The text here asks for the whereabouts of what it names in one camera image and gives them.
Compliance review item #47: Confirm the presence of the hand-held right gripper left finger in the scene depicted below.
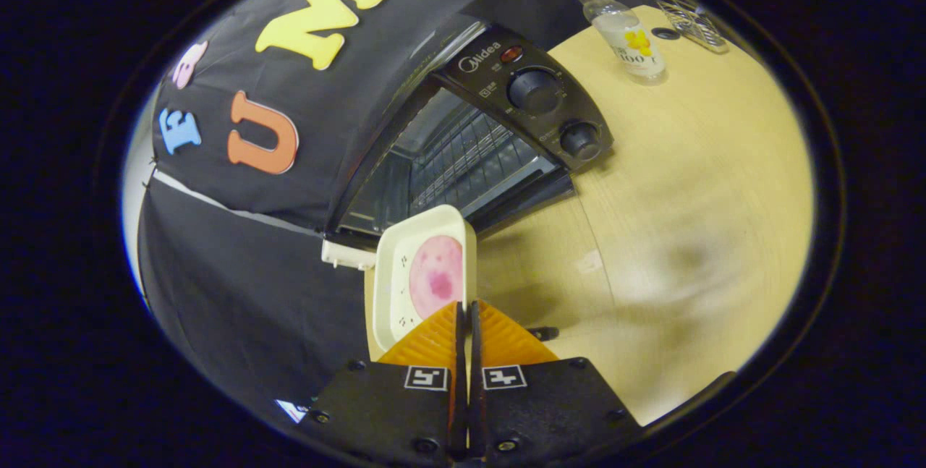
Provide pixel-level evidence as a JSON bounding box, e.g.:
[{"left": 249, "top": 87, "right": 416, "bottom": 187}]
[{"left": 307, "top": 300, "right": 468, "bottom": 463}]

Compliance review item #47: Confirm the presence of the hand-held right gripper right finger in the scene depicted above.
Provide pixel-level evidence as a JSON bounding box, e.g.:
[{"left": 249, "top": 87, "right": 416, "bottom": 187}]
[{"left": 470, "top": 299, "right": 645, "bottom": 460}]

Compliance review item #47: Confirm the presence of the pink ham slice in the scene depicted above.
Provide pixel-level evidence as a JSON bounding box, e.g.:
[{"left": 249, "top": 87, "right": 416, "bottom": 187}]
[{"left": 409, "top": 235, "right": 464, "bottom": 320}]

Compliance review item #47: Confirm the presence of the wire cutlery holder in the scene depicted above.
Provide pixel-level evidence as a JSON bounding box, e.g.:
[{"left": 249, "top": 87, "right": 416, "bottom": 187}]
[{"left": 655, "top": 0, "right": 729, "bottom": 55}]

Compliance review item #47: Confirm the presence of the clear glass bottle yellow label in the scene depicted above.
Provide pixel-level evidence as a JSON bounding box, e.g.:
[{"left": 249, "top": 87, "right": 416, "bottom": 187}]
[{"left": 553, "top": 0, "right": 668, "bottom": 85}]

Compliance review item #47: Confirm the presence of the black electric oven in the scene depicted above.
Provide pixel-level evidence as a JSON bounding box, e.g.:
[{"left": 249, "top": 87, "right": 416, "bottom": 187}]
[{"left": 322, "top": 16, "right": 616, "bottom": 252}]

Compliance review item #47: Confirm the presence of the white toaster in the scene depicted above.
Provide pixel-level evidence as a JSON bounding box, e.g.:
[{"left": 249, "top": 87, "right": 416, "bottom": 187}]
[{"left": 321, "top": 239, "right": 378, "bottom": 271}]

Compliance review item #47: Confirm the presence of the cream rectangular food tray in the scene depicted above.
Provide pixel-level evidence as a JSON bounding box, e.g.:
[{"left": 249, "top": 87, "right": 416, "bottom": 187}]
[{"left": 373, "top": 205, "right": 478, "bottom": 360}]

